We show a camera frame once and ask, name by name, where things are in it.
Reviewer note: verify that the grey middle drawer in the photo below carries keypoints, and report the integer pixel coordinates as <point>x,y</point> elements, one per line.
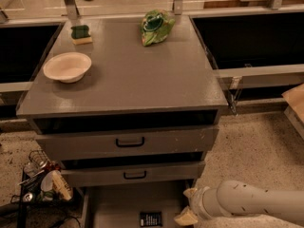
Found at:
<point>171,171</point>

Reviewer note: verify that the brown cardboard box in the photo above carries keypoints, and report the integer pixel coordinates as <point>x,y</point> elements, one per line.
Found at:
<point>295,99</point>

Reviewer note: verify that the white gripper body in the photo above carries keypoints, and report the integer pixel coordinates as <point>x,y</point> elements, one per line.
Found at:
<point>199,203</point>

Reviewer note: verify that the white cup in rack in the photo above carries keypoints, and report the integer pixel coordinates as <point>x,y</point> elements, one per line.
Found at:
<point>47,181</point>

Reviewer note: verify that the green yellow sponge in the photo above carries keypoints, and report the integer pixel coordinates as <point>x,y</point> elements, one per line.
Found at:
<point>80,35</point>

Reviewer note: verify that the grey top drawer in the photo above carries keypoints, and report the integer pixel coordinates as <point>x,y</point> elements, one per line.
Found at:
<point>112,144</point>

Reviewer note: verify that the green chip bag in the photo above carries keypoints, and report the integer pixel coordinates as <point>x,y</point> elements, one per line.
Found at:
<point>156,26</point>

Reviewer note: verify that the grey drawer cabinet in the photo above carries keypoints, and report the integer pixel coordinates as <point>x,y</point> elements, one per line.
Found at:
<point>130,87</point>

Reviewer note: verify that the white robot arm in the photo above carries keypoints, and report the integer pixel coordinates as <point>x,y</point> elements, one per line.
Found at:
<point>236,199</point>

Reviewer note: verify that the grey open bottom drawer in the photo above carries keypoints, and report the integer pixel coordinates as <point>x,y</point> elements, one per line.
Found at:
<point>119,206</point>

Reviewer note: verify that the white paper bowl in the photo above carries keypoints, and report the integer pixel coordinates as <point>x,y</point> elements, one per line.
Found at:
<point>67,67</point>

